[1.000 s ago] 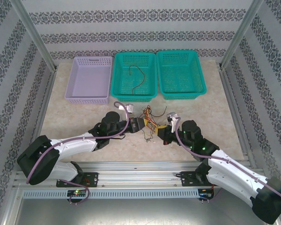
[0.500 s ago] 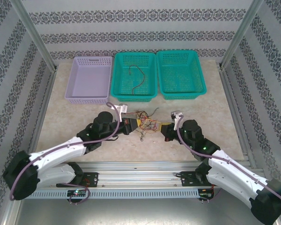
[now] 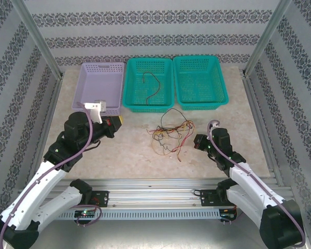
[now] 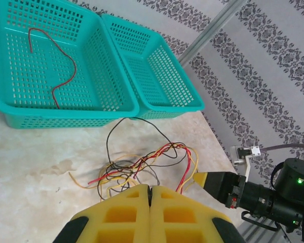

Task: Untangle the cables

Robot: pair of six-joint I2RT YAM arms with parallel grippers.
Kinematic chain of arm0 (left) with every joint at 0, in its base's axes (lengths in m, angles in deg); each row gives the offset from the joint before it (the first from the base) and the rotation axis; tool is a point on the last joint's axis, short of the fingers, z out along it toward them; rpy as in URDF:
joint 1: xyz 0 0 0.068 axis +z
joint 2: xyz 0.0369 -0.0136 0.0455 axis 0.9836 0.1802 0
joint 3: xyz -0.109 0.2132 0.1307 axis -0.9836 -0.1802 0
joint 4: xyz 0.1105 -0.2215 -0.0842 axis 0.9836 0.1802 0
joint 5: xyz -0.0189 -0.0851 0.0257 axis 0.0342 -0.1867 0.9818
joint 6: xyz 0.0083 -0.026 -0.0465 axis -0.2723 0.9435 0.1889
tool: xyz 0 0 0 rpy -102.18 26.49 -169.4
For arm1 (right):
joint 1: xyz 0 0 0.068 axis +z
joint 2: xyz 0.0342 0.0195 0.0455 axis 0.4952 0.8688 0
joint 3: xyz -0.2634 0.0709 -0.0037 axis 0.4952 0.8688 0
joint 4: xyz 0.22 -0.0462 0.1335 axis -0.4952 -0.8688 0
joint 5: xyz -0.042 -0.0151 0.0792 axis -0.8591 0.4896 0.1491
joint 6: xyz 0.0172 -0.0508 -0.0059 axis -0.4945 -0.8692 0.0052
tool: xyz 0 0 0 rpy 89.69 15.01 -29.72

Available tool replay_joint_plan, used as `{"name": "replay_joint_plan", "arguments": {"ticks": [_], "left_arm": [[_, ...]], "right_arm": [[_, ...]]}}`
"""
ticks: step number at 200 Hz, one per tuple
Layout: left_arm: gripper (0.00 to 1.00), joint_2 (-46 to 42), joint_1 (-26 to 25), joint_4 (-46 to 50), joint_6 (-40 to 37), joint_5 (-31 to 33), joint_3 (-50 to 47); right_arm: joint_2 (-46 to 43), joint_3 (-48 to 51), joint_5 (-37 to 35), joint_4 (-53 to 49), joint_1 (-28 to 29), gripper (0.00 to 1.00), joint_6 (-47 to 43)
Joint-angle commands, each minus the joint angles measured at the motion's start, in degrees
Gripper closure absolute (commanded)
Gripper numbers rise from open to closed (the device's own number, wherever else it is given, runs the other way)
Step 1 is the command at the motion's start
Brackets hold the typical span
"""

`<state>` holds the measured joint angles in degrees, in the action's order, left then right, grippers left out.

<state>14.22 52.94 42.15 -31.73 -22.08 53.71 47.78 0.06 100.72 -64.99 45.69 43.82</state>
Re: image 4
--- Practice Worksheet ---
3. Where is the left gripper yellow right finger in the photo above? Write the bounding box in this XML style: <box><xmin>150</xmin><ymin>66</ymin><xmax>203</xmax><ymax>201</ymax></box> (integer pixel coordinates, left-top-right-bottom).
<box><xmin>149</xmin><ymin>184</ymin><xmax>246</xmax><ymax>243</ymax></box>

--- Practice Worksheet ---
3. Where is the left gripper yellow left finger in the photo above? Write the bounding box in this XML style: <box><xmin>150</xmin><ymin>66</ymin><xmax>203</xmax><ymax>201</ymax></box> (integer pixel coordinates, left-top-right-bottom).
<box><xmin>53</xmin><ymin>184</ymin><xmax>152</xmax><ymax>243</ymax></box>

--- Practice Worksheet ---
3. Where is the pile of wires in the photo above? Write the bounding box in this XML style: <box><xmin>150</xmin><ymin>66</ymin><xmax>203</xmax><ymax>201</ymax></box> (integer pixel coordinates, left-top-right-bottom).
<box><xmin>178</xmin><ymin>147</ymin><xmax>200</xmax><ymax>193</ymax></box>
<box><xmin>131</xmin><ymin>144</ymin><xmax>194</xmax><ymax>193</ymax></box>

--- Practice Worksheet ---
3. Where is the yellow cable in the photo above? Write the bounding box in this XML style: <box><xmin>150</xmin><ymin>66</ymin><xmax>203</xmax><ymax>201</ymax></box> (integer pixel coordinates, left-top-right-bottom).
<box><xmin>68</xmin><ymin>171</ymin><xmax>132</xmax><ymax>190</ymax></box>
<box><xmin>98</xmin><ymin>154</ymin><xmax>149</xmax><ymax>201</ymax></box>

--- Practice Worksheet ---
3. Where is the black cable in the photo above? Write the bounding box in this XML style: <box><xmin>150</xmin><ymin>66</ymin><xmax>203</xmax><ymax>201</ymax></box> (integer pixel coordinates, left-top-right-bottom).
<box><xmin>97</xmin><ymin>161</ymin><xmax>161</xmax><ymax>201</ymax></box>
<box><xmin>111</xmin><ymin>158</ymin><xmax>161</xmax><ymax>187</ymax></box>
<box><xmin>105</xmin><ymin>117</ymin><xmax>179</xmax><ymax>166</ymax></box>

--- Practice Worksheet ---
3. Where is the red cable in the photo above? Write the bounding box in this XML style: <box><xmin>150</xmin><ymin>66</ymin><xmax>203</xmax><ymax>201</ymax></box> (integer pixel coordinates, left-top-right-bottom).
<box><xmin>27</xmin><ymin>27</ymin><xmax>77</xmax><ymax>110</ymax></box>
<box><xmin>108</xmin><ymin>144</ymin><xmax>186</xmax><ymax>178</ymax></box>
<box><xmin>88</xmin><ymin>142</ymin><xmax>187</xmax><ymax>185</ymax></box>

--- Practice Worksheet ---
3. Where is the teal plastic basket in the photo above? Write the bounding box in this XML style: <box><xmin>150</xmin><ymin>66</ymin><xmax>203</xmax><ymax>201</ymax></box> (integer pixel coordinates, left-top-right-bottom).
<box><xmin>100</xmin><ymin>14</ymin><xmax>206</xmax><ymax>120</ymax></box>
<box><xmin>0</xmin><ymin>0</ymin><xmax>142</xmax><ymax>130</ymax></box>

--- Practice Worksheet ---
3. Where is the aluminium side rail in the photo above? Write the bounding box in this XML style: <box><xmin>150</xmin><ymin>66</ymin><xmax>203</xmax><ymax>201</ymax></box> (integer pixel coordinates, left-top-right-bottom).
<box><xmin>239</xmin><ymin>212</ymin><xmax>302</xmax><ymax>243</ymax></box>

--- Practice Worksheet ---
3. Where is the aluminium frame post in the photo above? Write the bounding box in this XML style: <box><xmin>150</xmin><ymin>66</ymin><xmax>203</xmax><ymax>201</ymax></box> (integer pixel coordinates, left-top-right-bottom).
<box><xmin>178</xmin><ymin>0</ymin><xmax>244</xmax><ymax>67</ymax></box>

